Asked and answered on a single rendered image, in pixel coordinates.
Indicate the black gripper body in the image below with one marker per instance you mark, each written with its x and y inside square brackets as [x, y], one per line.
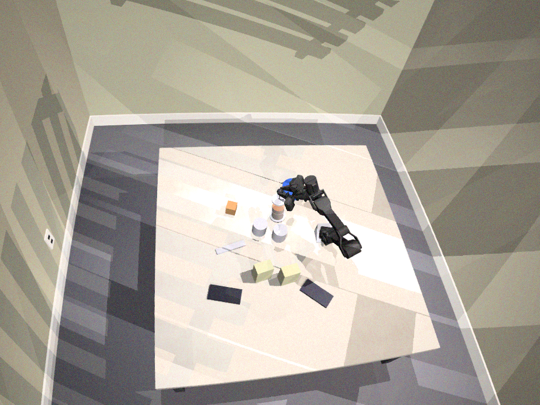
[289, 202]

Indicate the blue cylinder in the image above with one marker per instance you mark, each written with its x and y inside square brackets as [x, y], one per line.
[286, 182]

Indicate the orange cube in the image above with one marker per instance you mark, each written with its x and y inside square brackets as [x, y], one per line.
[231, 208]

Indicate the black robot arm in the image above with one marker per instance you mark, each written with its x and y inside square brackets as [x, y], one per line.
[322, 205]

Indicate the grey cylinder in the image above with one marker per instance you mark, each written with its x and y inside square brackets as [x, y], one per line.
[279, 233]
[259, 227]

